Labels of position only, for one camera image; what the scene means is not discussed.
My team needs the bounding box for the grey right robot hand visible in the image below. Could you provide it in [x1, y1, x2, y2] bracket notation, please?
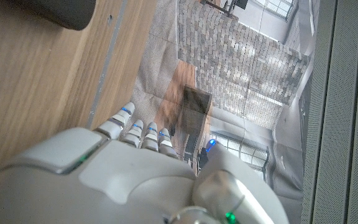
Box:
[0, 101, 290, 224]

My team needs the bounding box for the printed office backdrop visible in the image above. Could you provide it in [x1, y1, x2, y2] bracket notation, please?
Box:
[132, 0, 321, 224]

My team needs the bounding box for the black oblong glasses case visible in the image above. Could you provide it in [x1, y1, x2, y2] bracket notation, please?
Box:
[9, 0, 97, 31]

